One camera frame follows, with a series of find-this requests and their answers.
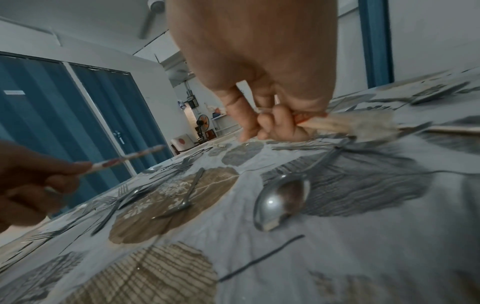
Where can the steel table knife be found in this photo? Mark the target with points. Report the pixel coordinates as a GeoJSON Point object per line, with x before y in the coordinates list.
{"type": "Point", "coordinates": [300, 146]}

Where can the wooden chopstick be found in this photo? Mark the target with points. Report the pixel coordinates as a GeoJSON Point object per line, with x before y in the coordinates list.
{"type": "Point", "coordinates": [446, 129]}

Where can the person's left hand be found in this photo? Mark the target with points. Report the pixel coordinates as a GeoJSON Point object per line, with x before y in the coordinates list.
{"type": "Point", "coordinates": [26, 181]}

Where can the large steel spoon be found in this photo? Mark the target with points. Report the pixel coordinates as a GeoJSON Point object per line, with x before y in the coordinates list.
{"type": "Point", "coordinates": [283, 202]}

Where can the standing fan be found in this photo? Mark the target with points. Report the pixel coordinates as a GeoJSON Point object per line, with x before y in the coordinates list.
{"type": "Point", "coordinates": [203, 124]}

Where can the steel fork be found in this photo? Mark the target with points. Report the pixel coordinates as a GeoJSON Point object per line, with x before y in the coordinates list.
{"type": "Point", "coordinates": [48, 230]}
{"type": "Point", "coordinates": [116, 204]}
{"type": "Point", "coordinates": [174, 167]}

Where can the white shelf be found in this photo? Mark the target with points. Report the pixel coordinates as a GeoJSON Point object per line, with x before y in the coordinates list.
{"type": "Point", "coordinates": [225, 124]}

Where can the ceiling fan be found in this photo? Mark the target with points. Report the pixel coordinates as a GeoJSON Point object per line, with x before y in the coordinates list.
{"type": "Point", "coordinates": [150, 17]}

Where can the white box with red dot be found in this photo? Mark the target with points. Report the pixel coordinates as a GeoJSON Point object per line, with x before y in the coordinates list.
{"type": "Point", "coordinates": [183, 143]}

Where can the patterned thin stick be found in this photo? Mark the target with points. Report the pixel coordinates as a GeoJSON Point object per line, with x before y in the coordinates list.
{"type": "Point", "coordinates": [127, 156]}

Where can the person's right hand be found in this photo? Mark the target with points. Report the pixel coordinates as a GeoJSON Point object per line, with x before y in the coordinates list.
{"type": "Point", "coordinates": [255, 47]}

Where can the small steel spoon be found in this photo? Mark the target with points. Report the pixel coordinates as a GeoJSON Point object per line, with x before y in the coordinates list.
{"type": "Point", "coordinates": [187, 193]}

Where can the blue curtain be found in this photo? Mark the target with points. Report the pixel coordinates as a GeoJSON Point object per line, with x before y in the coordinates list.
{"type": "Point", "coordinates": [375, 41]}

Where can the leaf print tablecloth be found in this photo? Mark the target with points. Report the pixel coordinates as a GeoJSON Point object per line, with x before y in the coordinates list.
{"type": "Point", "coordinates": [337, 237]}

